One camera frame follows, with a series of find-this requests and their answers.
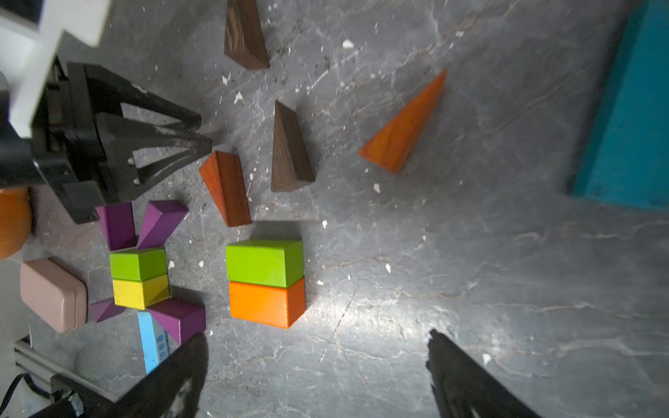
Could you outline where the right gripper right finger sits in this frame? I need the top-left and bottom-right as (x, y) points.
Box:
(426, 329), (538, 417)

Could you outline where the pink rounded case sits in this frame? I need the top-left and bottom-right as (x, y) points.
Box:
(20, 258), (88, 334)

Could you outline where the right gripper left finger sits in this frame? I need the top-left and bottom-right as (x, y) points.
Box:
(104, 333), (208, 417)

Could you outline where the teal blue block right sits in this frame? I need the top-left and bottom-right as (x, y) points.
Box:
(570, 1), (668, 211)

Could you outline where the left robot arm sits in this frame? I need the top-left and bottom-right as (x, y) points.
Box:
(1, 1), (213, 224)

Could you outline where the orange block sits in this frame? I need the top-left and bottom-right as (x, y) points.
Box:
(229, 278), (306, 329)

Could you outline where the green block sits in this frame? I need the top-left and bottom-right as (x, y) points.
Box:
(109, 247), (167, 282)
(226, 240), (304, 288)

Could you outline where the purple wedge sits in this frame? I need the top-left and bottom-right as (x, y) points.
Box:
(148, 298), (206, 344)
(88, 297), (126, 322)
(95, 202), (137, 251)
(137, 200), (188, 251)

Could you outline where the light blue long block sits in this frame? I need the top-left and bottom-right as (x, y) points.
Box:
(138, 311), (170, 374)

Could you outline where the orange red wedge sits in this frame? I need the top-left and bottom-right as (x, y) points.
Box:
(200, 151), (252, 227)

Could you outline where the metal front rail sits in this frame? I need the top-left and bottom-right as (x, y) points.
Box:
(10, 335), (118, 417)

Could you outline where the small orange wedge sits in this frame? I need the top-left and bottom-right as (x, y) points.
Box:
(359, 70), (448, 174)

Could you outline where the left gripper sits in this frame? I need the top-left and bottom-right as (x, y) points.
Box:
(31, 63), (213, 225)

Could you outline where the dark brown wedge upright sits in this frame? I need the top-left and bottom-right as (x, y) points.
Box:
(224, 0), (270, 70)

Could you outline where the yellow block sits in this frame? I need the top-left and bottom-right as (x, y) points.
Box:
(113, 274), (170, 310)

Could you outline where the orange plush fish toy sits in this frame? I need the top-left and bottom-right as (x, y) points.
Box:
(1, 188), (33, 261)

